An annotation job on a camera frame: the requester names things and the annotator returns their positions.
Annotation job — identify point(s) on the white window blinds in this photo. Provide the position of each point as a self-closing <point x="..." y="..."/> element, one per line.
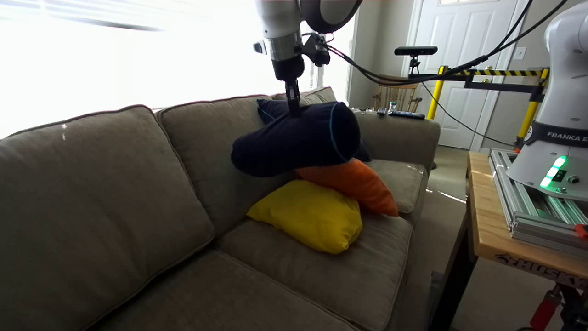
<point x="153" y="56"/>

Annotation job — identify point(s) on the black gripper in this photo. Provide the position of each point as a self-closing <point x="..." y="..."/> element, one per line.
<point x="287" y="67"/>

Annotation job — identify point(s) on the black remote control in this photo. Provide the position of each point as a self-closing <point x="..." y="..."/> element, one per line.
<point x="404" y="115"/>

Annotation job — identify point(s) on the blue cylindrical bolster pillow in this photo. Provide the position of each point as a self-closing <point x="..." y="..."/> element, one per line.
<point x="294" y="145"/>

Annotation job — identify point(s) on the white light switch plate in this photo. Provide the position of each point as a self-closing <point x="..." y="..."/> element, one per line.
<point x="520" y="53"/>

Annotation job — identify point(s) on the orange throw pillow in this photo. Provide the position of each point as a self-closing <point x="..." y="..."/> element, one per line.
<point x="360" y="185"/>

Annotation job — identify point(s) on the wooden work table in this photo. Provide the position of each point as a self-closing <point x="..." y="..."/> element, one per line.
<point x="489" y="233"/>

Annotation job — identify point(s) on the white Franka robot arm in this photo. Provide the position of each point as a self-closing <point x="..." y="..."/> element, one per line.
<point x="278" y="25"/>

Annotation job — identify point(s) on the yellow black striped stand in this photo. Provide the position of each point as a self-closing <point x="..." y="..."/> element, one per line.
<point x="489" y="73"/>

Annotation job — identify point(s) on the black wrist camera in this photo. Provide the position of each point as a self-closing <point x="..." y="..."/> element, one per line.
<point x="316" y="51"/>

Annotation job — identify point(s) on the red clamp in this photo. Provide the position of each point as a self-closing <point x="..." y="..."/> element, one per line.
<point x="544" y="310"/>

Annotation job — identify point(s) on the white panel door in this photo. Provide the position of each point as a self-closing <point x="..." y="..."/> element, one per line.
<point x="465" y="38"/>

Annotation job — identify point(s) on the red black hand tool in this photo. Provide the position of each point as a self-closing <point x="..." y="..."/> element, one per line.
<point x="581" y="233"/>

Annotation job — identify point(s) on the grey-brown fabric sofa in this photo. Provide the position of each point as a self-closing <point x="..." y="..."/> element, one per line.
<point x="397" y="139"/>

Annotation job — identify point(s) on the yellow throw pillow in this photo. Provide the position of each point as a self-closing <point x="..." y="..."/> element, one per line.
<point x="313" y="215"/>

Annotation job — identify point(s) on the black stereo camera bar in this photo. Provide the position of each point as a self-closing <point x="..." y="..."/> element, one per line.
<point x="415" y="51"/>

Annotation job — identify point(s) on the wooden slat chair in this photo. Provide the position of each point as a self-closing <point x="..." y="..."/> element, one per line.
<point x="395" y="93"/>

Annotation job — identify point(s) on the grey-brown sofa back cushion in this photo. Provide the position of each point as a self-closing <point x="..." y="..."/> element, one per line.
<point x="92" y="215"/>
<point x="208" y="148"/>

